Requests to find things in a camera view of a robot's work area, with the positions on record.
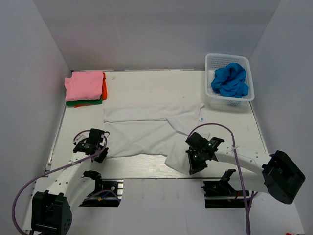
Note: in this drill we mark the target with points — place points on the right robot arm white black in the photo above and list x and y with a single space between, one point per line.
275 174

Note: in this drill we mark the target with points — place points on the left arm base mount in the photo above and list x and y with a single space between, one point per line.
108 194

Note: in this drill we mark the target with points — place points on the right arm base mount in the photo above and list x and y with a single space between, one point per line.
221 195

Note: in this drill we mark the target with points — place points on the green folded t shirt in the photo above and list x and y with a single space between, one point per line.
79 103

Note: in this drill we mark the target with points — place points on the pink folded t shirt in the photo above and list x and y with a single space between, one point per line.
84 85

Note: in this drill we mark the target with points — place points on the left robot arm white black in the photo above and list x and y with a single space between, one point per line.
53 209

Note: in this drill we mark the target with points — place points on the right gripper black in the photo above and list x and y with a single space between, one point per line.
194 167

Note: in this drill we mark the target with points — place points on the white t shirt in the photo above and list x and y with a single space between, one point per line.
152 130

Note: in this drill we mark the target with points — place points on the blue t shirt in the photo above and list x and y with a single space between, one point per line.
230 81

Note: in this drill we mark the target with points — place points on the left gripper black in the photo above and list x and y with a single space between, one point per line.
102 155

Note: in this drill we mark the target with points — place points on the white plastic basket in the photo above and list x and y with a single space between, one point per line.
214 61

